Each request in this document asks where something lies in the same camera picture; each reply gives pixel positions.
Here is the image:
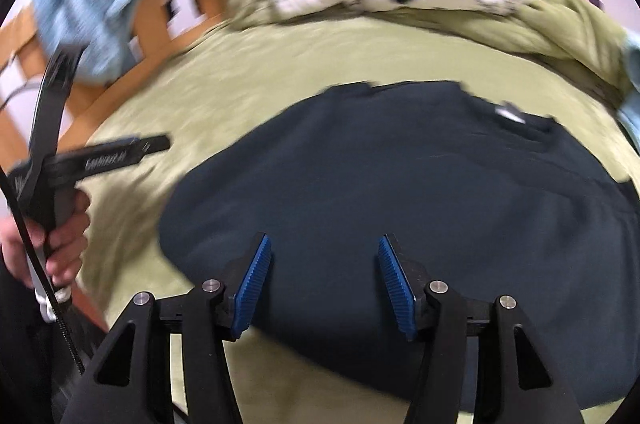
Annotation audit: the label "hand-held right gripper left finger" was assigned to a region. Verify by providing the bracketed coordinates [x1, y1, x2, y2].
[60, 233, 274, 424]

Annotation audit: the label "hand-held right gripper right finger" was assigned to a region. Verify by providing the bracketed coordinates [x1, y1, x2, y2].
[377, 234, 583, 424]

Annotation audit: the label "black sweatshirt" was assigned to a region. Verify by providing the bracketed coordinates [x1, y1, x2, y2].
[159, 81, 640, 405]

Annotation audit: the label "person's left hand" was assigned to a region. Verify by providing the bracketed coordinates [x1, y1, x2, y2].
[0, 193, 93, 290]

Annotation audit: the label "green bed sheet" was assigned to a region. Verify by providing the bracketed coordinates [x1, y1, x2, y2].
[75, 0, 640, 424]

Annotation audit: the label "person's dark pants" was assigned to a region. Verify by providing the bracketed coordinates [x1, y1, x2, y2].
[0, 254, 107, 424]

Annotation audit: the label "crumpled green fleece blanket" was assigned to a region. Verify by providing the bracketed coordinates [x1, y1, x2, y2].
[222, 0, 632, 105]

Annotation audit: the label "light blue fleece garment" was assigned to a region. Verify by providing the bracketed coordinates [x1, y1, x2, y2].
[616, 29, 640, 131]

